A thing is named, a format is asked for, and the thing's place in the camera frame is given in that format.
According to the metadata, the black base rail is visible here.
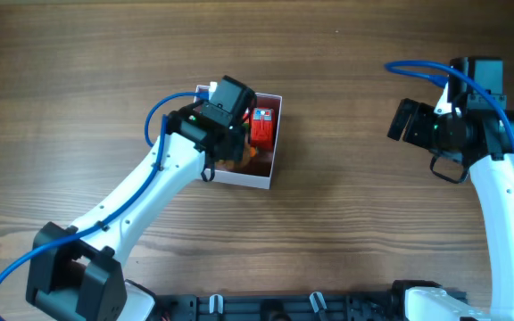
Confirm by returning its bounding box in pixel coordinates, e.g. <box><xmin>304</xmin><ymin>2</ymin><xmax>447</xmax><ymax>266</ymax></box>
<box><xmin>155</xmin><ymin>291</ymin><xmax>407</xmax><ymax>321</ymax></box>

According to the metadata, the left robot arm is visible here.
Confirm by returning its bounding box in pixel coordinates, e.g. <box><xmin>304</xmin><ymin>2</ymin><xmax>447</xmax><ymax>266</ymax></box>
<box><xmin>26</xmin><ymin>108</ymin><xmax>245</xmax><ymax>320</ymax></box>

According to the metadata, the left blue cable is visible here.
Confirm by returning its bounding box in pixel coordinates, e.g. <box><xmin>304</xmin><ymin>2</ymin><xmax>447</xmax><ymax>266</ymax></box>
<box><xmin>0</xmin><ymin>91</ymin><xmax>211</xmax><ymax>321</ymax></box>

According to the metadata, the brown plush bear with orange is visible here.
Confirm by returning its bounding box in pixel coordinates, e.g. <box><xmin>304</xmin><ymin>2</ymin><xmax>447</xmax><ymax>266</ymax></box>
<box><xmin>215</xmin><ymin>146</ymin><xmax>257</xmax><ymax>171</ymax></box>

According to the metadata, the blue cable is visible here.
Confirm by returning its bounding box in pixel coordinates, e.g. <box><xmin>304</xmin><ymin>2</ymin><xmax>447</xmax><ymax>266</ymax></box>
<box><xmin>384</xmin><ymin>60</ymin><xmax>514</xmax><ymax>277</ymax></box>
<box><xmin>0</xmin><ymin>91</ymin><xmax>211</xmax><ymax>321</ymax></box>

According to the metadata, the white cardboard box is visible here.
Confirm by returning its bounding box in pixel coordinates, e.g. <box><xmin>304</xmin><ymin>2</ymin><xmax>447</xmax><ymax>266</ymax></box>
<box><xmin>214</xmin><ymin>93</ymin><xmax>283</xmax><ymax>189</ymax></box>

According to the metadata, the right blue cable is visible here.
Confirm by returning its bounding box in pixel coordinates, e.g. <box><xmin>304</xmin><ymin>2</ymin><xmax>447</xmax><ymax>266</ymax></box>
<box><xmin>384</xmin><ymin>60</ymin><xmax>514</xmax><ymax>277</ymax></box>

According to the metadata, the red toy truck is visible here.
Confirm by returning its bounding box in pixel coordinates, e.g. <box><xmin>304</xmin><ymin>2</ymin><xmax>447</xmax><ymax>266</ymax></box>
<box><xmin>250</xmin><ymin>108</ymin><xmax>275</xmax><ymax>151</ymax></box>

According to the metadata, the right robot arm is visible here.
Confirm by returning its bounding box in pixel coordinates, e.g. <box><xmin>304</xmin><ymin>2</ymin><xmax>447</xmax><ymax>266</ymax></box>
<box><xmin>388</xmin><ymin>99</ymin><xmax>514</xmax><ymax>320</ymax></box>

